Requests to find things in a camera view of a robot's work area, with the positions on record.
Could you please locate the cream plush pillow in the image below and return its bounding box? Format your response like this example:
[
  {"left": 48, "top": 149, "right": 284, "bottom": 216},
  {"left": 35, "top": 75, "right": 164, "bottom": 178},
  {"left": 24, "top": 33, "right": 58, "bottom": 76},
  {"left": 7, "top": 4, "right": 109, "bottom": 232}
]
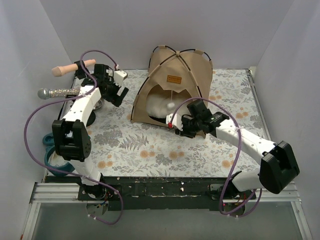
[{"left": 146, "top": 90, "right": 191, "bottom": 119}]

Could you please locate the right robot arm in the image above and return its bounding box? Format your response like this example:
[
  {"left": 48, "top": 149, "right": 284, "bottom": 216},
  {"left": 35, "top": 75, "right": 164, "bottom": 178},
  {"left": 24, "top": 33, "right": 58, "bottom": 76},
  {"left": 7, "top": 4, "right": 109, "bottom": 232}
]
[{"left": 166, "top": 97, "right": 300, "bottom": 199}]

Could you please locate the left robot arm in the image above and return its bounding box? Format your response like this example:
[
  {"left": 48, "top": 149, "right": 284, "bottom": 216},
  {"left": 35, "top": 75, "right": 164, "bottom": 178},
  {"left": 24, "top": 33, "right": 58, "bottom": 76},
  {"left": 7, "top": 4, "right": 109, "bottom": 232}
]
[{"left": 52, "top": 64, "right": 129, "bottom": 200}]

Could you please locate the stainless steel pet bowl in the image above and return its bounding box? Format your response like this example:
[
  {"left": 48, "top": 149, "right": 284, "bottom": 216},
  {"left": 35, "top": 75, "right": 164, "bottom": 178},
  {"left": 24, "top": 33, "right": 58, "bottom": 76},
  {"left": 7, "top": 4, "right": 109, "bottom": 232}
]
[{"left": 93, "top": 98, "right": 104, "bottom": 111}]

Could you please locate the rear black microphone stand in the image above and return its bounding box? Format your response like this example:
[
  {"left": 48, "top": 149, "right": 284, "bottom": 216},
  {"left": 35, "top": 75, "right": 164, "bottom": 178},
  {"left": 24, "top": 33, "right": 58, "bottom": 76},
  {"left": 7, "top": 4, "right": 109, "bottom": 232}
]
[{"left": 74, "top": 60, "right": 94, "bottom": 87}]

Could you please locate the white pompom cat toy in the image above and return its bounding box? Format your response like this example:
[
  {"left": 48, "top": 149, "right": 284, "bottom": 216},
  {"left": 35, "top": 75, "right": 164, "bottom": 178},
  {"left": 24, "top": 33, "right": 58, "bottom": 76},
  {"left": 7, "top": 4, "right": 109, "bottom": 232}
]
[{"left": 166, "top": 102, "right": 175, "bottom": 110}]

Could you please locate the black round stand base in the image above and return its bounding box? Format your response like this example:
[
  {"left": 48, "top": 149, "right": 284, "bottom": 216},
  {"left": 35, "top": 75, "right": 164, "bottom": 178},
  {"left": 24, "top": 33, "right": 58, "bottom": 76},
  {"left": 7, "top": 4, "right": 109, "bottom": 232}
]
[{"left": 86, "top": 111, "right": 96, "bottom": 127}]

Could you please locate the floral patterned table mat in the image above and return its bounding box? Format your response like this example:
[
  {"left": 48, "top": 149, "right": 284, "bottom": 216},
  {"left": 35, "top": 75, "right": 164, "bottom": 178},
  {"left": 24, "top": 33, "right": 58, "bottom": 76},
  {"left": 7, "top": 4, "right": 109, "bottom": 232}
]
[{"left": 87, "top": 69, "right": 268, "bottom": 177}]

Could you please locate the peach toy microphone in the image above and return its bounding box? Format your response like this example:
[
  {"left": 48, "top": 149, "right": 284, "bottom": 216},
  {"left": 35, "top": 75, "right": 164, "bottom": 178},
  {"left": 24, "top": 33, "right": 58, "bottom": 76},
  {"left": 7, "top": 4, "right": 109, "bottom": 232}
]
[{"left": 51, "top": 59, "right": 96, "bottom": 77}]

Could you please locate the silver glitter toy microphone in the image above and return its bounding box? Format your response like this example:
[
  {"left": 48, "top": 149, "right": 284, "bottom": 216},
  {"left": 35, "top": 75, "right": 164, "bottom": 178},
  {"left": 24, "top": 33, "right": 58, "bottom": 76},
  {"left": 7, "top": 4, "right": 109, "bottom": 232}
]
[{"left": 37, "top": 88, "right": 80, "bottom": 100}]

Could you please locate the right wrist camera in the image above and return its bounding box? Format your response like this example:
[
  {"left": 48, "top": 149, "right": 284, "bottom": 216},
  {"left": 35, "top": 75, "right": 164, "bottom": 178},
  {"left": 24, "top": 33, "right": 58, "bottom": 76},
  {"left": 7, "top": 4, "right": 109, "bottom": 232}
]
[{"left": 165, "top": 114, "right": 183, "bottom": 131}]

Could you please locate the black table front frame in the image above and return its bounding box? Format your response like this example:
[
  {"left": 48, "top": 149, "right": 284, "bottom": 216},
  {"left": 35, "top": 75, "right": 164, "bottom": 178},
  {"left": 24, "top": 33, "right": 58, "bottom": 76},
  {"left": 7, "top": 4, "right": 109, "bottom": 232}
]
[{"left": 67, "top": 176, "right": 286, "bottom": 211}]

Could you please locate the aluminium rail frame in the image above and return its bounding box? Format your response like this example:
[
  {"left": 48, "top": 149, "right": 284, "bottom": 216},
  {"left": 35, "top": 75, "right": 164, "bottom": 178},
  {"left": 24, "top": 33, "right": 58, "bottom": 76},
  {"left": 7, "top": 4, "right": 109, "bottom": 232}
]
[{"left": 21, "top": 183, "right": 312, "bottom": 240}]

